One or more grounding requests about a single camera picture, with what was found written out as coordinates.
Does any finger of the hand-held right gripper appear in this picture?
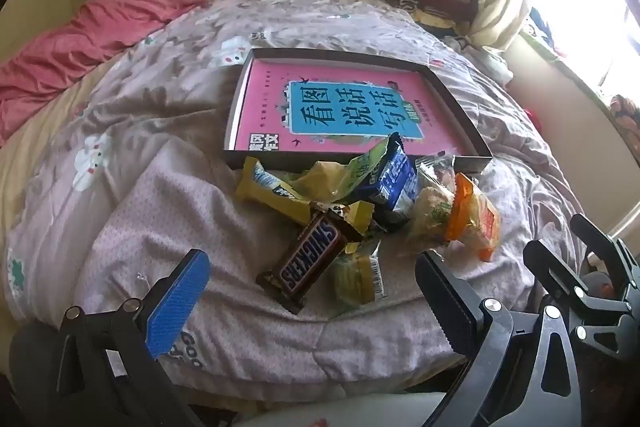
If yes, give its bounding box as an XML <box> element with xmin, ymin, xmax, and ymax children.
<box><xmin>570</xmin><ymin>213</ymin><xmax>640</xmax><ymax>303</ymax></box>
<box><xmin>522</xmin><ymin>239</ymin><xmax>636</xmax><ymax>348</ymax></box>

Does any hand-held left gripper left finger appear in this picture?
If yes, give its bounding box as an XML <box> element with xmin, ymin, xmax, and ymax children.
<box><xmin>60</xmin><ymin>248</ymin><xmax>212</xmax><ymax>363</ymax></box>

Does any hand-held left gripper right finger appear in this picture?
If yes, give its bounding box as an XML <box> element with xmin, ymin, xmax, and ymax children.
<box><xmin>415</xmin><ymin>249</ymin><xmax>581</xmax><ymax>427</ymax></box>

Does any orange rice cracker packet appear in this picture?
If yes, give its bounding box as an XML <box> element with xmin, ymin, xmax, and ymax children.
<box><xmin>444</xmin><ymin>172</ymin><xmax>502</xmax><ymax>263</ymax></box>

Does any small green cake packet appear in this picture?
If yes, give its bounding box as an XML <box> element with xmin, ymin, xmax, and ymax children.
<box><xmin>332</xmin><ymin>239</ymin><xmax>388</xmax><ymax>308</ymax></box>

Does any beige cake packet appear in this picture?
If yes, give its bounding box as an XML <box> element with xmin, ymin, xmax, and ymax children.
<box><xmin>405</xmin><ymin>184</ymin><xmax>458</xmax><ymax>248</ymax></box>

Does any brown chocolate bar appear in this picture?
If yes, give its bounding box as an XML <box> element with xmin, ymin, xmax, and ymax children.
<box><xmin>256</xmin><ymin>212</ymin><xmax>351</xmax><ymax>315</ymax></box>

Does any clear packet with red bits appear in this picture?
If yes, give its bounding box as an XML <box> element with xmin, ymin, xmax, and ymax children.
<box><xmin>414</xmin><ymin>153</ymin><xmax>458</xmax><ymax>192</ymax></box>

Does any light green snack bag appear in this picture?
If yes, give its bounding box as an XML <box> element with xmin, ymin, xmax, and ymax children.
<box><xmin>342</xmin><ymin>132</ymin><xmax>407</xmax><ymax>202</ymax></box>

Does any shallow dark cardboard box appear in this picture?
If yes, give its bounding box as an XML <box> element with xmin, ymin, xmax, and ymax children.
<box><xmin>222</xmin><ymin>48</ymin><xmax>493</xmax><ymax>172</ymax></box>

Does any blue cookie packet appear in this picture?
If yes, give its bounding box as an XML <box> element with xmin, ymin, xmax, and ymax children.
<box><xmin>367</xmin><ymin>142</ymin><xmax>421</xmax><ymax>228</ymax></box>

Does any orange brown plush toy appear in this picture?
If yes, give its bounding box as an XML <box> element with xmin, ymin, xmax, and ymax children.
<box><xmin>610</xmin><ymin>94</ymin><xmax>640</xmax><ymax>142</ymax></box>

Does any yellow wafer bar packet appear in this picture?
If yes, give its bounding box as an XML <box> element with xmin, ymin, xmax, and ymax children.
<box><xmin>235</xmin><ymin>156</ymin><xmax>321</xmax><ymax>226</ymax></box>

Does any crumpled yellow snack packet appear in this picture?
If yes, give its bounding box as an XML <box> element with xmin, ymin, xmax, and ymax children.
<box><xmin>299</xmin><ymin>161</ymin><xmax>358</xmax><ymax>202</ymax></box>

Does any green windowsill cloth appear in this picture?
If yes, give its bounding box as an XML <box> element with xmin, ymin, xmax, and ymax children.
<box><xmin>520</xmin><ymin>27</ymin><xmax>640</xmax><ymax>108</ymax></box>

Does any white crumpled cloth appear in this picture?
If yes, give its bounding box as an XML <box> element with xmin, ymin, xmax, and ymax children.
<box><xmin>460</xmin><ymin>37</ymin><xmax>513</xmax><ymax>82</ymax></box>

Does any pink blue book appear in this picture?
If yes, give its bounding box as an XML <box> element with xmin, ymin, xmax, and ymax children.
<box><xmin>235</xmin><ymin>59</ymin><xmax>476</xmax><ymax>158</ymax></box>

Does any pink duvet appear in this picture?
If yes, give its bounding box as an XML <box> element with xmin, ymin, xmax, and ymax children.
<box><xmin>0</xmin><ymin>0</ymin><xmax>217</xmax><ymax>148</ymax></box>

